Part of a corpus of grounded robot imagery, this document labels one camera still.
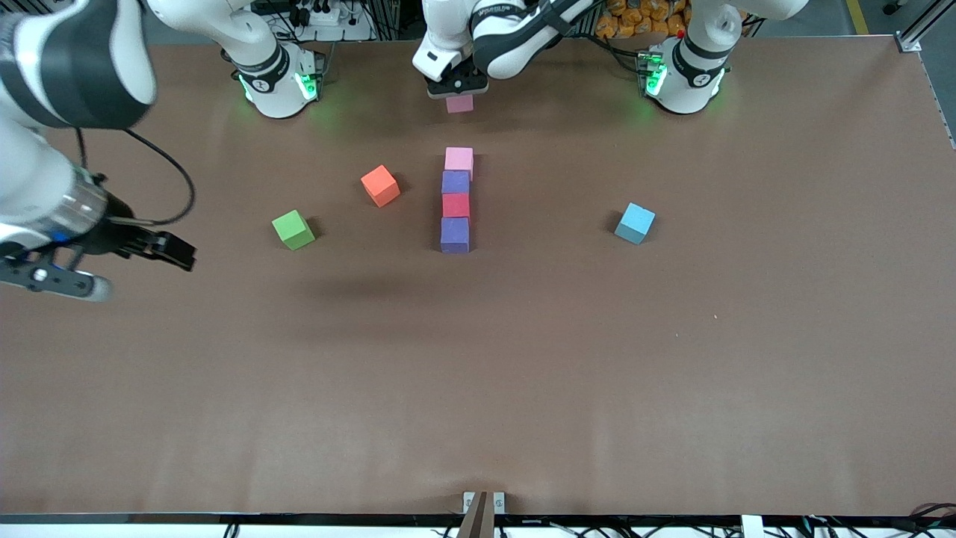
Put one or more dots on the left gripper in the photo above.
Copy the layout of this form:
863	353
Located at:
457	81

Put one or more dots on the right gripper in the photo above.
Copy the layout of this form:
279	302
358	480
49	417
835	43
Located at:
119	235

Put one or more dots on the pink foam block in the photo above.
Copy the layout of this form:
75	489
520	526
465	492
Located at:
460	104
458	159

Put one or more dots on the purple foam block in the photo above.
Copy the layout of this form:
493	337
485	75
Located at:
455	182
455	235

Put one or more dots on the red foam block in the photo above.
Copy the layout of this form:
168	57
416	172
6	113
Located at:
455	205

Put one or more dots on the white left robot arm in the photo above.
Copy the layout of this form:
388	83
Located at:
683	82

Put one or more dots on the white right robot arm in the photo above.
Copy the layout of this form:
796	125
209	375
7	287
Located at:
67	67

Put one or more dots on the green foam block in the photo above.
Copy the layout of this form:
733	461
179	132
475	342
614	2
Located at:
292	229

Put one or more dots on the white power strip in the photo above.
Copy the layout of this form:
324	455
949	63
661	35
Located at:
325	16

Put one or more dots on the orange foam block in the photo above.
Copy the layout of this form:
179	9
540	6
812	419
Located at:
380	184

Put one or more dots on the paper table cover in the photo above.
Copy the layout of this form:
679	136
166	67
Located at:
224	411

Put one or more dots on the orange packets pile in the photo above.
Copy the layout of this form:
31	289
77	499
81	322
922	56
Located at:
635	22

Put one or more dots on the light blue foam block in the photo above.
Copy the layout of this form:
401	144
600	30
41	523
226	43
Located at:
635	222

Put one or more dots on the brown flat strip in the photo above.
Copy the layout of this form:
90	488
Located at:
478	523

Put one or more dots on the table edge rail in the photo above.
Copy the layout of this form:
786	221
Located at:
149	517

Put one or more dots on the small metal bracket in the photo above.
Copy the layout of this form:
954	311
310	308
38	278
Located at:
499	502

